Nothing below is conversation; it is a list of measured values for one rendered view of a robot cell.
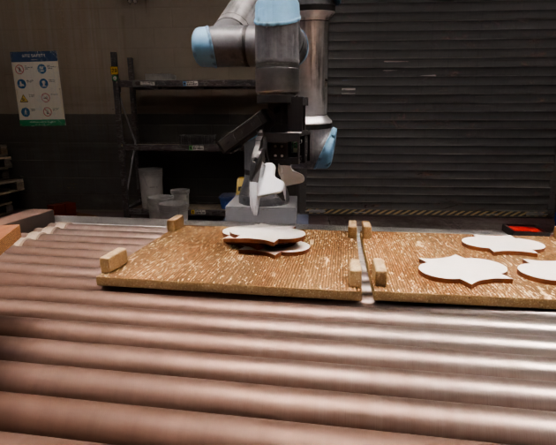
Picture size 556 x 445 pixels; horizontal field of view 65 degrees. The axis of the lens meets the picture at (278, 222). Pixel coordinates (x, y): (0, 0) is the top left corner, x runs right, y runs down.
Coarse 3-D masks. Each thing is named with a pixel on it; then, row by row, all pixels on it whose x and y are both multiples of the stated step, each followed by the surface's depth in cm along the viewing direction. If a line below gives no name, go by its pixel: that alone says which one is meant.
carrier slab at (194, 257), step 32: (128, 256) 77; (160, 256) 77; (192, 256) 77; (224, 256) 77; (256, 256) 77; (288, 256) 77; (320, 256) 77; (352, 256) 77; (160, 288) 66; (192, 288) 66; (224, 288) 65; (256, 288) 64; (288, 288) 63; (320, 288) 63; (352, 288) 63
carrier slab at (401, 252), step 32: (384, 256) 77; (416, 256) 77; (448, 256) 77; (480, 256) 77; (512, 256) 77; (544, 256) 77; (384, 288) 63; (416, 288) 63; (448, 288) 63; (480, 288) 63; (512, 288) 63; (544, 288) 63
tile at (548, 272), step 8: (528, 264) 71; (536, 264) 71; (544, 264) 71; (552, 264) 71; (520, 272) 68; (528, 272) 67; (536, 272) 67; (544, 272) 67; (552, 272) 67; (536, 280) 65; (544, 280) 64; (552, 280) 64
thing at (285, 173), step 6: (276, 168) 81; (282, 168) 82; (288, 168) 82; (276, 174) 82; (282, 174) 83; (288, 174) 83; (294, 174) 83; (300, 174) 82; (282, 180) 84; (288, 180) 84; (294, 180) 84; (300, 180) 83; (282, 192) 85; (282, 198) 86
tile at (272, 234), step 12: (240, 228) 84; (252, 228) 84; (264, 228) 84; (276, 228) 84; (288, 228) 84; (240, 240) 77; (252, 240) 77; (264, 240) 76; (276, 240) 76; (288, 240) 77; (300, 240) 78
